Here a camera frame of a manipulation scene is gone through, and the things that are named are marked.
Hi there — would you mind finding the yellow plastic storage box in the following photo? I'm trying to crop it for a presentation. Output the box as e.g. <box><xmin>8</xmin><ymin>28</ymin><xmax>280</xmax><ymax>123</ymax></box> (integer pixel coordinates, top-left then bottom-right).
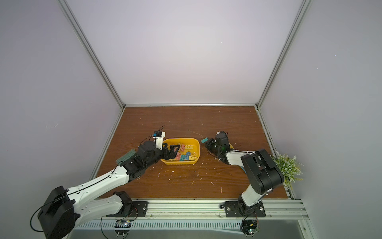
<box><xmin>161</xmin><ymin>138</ymin><xmax>201</xmax><ymax>165</ymax></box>

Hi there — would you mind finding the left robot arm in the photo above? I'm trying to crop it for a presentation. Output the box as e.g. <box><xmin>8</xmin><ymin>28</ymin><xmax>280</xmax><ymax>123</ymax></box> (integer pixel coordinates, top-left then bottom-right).
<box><xmin>34</xmin><ymin>141</ymin><xmax>181</xmax><ymax>239</ymax></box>

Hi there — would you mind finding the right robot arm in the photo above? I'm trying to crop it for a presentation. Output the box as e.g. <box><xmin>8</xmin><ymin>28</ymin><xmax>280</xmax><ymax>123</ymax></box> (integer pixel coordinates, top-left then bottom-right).
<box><xmin>203</xmin><ymin>131</ymin><xmax>285</xmax><ymax>210</ymax></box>

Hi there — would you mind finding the small potted green plant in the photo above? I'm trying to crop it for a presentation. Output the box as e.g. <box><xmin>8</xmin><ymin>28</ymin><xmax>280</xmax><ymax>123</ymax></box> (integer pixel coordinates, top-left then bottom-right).
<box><xmin>272</xmin><ymin>151</ymin><xmax>303</xmax><ymax>190</ymax></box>

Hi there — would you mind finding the left controller board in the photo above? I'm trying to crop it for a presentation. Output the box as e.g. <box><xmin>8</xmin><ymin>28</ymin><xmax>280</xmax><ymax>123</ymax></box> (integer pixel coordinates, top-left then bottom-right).
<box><xmin>114</xmin><ymin>220</ymin><xmax>132</xmax><ymax>239</ymax></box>

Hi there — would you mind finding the controller board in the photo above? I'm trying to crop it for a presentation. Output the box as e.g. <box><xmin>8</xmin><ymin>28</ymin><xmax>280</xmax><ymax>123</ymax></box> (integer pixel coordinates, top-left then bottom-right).
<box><xmin>114</xmin><ymin>220</ymin><xmax>132</xmax><ymax>239</ymax></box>
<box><xmin>240</xmin><ymin>220</ymin><xmax>259</xmax><ymax>236</ymax></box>

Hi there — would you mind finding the right controller board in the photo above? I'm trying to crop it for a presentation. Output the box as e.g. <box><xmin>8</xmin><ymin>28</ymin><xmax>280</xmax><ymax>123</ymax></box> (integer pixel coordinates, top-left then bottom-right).
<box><xmin>240</xmin><ymin>220</ymin><xmax>259</xmax><ymax>236</ymax></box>

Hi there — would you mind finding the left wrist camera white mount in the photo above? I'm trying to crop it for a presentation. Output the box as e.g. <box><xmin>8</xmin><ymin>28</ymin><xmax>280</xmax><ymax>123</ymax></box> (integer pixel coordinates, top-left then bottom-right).
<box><xmin>153</xmin><ymin>130</ymin><xmax>165</xmax><ymax>150</ymax></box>

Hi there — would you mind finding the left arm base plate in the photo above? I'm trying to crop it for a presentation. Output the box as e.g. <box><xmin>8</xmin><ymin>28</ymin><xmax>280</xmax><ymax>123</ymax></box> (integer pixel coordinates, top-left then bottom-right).
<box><xmin>106</xmin><ymin>201</ymin><xmax>149</xmax><ymax>218</ymax></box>

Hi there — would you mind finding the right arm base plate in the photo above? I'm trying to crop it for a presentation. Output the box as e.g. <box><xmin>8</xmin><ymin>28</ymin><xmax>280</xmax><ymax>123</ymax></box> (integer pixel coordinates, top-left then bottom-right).
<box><xmin>219</xmin><ymin>201</ymin><xmax>266</xmax><ymax>218</ymax></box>

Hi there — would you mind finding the aluminium front rail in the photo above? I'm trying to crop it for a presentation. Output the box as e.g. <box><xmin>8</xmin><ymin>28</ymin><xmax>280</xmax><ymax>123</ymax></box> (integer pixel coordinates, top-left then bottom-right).
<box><xmin>64</xmin><ymin>198</ymin><xmax>309</xmax><ymax>221</ymax></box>

